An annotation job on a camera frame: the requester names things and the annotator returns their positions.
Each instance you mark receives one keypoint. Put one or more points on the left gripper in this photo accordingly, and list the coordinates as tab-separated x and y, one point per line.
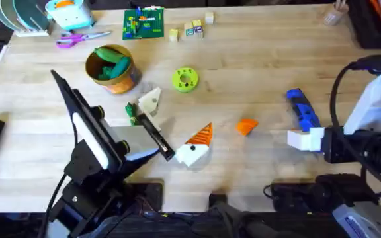
134	140

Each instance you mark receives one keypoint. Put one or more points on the black box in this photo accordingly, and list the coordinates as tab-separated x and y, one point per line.
374	26

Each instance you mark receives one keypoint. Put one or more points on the green board with blocks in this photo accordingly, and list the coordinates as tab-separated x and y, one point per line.
143	23

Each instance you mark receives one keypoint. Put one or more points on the blue electric screwdriver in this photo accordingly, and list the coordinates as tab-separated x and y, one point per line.
303	109

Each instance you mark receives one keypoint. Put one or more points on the yellow tub with toys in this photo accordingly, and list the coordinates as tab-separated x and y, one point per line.
111	71

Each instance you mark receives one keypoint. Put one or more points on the orange ribbed wedge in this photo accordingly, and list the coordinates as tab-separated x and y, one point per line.
246	126

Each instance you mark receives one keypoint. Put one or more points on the black upright plate left wrist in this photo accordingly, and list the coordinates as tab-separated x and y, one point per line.
84	129

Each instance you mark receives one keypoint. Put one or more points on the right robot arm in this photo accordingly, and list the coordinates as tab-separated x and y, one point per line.
372	102

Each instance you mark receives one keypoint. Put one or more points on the teal and white toy appliance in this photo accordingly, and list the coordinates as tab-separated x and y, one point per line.
69	14

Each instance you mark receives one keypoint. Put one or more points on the wooden toy cube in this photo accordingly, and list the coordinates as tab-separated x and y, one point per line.
188	29
209	17
197	27
174	35

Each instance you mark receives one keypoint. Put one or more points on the purple scissors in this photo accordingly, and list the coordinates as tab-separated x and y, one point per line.
78	38

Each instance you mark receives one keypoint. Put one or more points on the green disc with holes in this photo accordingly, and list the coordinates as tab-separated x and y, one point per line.
185	79

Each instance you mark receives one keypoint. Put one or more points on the white rack with plates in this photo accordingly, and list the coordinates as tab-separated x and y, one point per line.
22	16

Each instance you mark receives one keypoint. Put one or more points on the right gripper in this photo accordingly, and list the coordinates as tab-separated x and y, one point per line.
359	147

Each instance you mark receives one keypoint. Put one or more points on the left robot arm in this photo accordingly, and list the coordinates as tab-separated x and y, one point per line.
88	198

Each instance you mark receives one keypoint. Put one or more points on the green vegetable toy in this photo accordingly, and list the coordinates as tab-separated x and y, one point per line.
131	114

